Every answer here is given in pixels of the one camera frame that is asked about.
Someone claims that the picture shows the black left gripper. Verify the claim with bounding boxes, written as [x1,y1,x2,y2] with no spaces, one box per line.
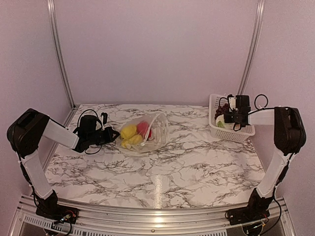
[87,126,119,145]

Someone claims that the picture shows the fake white cauliflower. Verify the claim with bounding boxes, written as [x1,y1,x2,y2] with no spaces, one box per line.
[216,115,234,130]

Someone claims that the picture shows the fake red grapes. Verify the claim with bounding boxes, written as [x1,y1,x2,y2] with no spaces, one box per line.
[215,103,229,119]

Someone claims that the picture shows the fake yellow banana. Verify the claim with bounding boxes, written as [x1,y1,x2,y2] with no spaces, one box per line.
[121,124,143,149]

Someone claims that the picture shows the clear zip top bag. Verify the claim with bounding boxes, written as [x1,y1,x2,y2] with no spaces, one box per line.
[118,112,169,153]

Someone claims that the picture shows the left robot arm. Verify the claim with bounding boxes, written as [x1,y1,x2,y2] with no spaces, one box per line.
[6,108,120,223]

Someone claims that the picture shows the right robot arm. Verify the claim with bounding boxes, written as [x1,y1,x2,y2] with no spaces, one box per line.
[223,94,307,225]

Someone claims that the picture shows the fake red apple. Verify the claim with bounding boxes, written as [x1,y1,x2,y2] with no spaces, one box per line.
[136,121,153,140]

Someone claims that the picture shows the white perforated plastic basket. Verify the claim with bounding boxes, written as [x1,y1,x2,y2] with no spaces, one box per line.
[208,94,255,142]

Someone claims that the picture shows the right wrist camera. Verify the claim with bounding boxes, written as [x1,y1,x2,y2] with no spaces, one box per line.
[227,94,236,112]

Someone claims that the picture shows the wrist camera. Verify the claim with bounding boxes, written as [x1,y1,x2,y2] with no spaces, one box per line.
[101,112,108,130]
[227,94,236,112]

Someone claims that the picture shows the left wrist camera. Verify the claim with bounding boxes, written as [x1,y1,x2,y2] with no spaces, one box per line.
[101,112,108,130]

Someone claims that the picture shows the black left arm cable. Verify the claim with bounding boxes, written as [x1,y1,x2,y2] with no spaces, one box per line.
[73,109,106,155]

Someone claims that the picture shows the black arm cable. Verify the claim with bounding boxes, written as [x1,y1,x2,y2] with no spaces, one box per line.
[73,109,106,155]
[218,93,283,222]

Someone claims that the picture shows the aluminium front rail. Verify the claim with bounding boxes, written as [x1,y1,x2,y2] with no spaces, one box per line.
[9,194,296,236]

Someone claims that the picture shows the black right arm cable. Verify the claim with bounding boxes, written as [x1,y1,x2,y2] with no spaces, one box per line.
[218,93,283,222]

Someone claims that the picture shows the aluminium corner post right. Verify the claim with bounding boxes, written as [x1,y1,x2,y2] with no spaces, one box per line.
[237,0,266,95]

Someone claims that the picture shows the aluminium corner post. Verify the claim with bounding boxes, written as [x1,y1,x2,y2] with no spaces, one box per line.
[46,0,76,109]
[237,0,266,95]

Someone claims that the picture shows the aluminium corner post left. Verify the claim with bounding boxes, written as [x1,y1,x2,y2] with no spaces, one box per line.
[46,0,76,109]

